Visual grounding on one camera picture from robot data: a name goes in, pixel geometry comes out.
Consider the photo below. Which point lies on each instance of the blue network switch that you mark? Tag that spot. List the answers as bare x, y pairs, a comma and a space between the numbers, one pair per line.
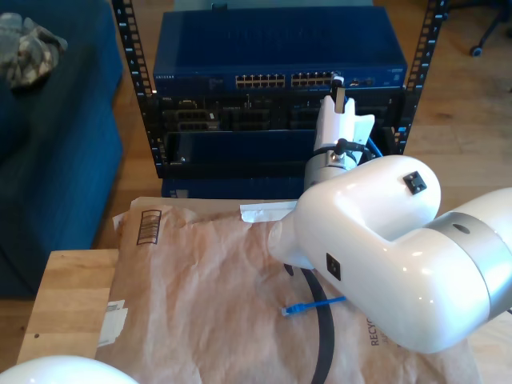
280, 40

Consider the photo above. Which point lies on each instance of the camouflage cloth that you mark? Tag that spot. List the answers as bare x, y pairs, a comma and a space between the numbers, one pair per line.
28, 52

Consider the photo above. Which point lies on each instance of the black rack server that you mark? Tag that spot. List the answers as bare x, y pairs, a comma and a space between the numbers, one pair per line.
260, 116

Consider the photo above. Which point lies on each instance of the blue sofa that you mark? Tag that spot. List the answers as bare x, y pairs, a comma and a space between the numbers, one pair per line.
60, 160

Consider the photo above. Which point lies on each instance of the blue rack base panel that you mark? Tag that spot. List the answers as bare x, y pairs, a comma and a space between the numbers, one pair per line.
240, 188

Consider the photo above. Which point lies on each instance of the brown paper mailer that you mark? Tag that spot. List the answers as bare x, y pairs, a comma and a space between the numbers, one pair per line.
200, 300

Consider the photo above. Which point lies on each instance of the white shipping label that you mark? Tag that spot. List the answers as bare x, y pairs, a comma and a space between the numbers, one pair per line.
114, 324

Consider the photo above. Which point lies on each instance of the black rack frame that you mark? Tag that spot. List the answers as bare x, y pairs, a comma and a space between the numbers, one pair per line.
134, 60

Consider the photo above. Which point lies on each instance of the long white tape strip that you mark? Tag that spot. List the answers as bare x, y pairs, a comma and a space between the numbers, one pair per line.
264, 211

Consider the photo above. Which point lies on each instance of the black office chair base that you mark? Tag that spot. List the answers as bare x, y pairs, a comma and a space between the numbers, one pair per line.
476, 50

